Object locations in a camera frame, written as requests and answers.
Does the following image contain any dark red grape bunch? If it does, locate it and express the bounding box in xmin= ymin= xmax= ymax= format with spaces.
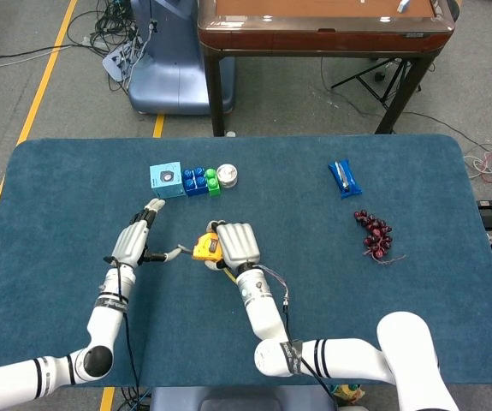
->
xmin=353 ymin=209 xmax=407 ymax=265

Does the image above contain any clear round jar white lid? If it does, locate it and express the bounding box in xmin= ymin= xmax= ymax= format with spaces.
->
xmin=216 ymin=164 xmax=239 ymax=189

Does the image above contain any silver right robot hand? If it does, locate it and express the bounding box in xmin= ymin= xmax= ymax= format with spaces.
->
xmin=205 ymin=220 xmax=264 ymax=272

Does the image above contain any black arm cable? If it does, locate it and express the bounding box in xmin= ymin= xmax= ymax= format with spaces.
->
xmin=113 ymin=259 xmax=143 ymax=411
xmin=257 ymin=264 xmax=340 ymax=411

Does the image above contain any tangle of floor cables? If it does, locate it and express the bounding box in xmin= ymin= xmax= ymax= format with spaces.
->
xmin=0 ymin=0 xmax=152 ymax=98

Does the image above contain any black tripod stand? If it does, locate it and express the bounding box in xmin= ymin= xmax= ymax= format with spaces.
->
xmin=329 ymin=57 xmax=423 ymax=109

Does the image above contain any yellow toy object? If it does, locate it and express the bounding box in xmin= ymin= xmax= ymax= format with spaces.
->
xmin=178 ymin=232 xmax=238 ymax=284

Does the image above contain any grey floor power strip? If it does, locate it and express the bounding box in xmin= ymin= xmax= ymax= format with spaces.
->
xmin=102 ymin=42 xmax=144 ymax=82

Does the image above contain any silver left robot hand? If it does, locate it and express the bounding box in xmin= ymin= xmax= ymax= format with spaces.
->
xmin=103 ymin=198 xmax=185 ymax=271

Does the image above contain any blue-grey own robot base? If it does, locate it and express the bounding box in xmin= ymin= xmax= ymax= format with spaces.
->
xmin=149 ymin=384 xmax=336 ymax=411

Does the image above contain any blue toy building block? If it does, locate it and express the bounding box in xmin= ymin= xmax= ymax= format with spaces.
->
xmin=181 ymin=165 xmax=210 ymax=198

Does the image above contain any green toy building block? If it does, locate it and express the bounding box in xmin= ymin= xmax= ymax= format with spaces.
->
xmin=205 ymin=167 xmax=222 ymax=199

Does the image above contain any brown wooden mahjong table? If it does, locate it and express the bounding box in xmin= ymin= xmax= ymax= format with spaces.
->
xmin=197 ymin=0 xmax=456 ymax=137

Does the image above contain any light blue cardboard box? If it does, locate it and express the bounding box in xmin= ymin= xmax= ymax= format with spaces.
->
xmin=149 ymin=161 xmax=186 ymax=200

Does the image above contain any blue snack packet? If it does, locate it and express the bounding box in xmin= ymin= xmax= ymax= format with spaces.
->
xmin=327 ymin=158 xmax=363 ymax=200

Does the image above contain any blue felt table cover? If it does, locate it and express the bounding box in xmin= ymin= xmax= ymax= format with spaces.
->
xmin=0 ymin=134 xmax=492 ymax=390

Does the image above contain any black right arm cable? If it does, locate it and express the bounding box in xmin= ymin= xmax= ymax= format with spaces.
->
xmin=257 ymin=264 xmax=340 ymax=411

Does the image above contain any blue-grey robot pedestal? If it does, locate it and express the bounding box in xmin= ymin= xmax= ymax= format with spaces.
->
xmin=127 ymin=0 xmax=236 ymax=116

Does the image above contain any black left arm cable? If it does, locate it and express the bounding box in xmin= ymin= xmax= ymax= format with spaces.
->
xmin=113 ymin=259 xmax=143 ymax=411

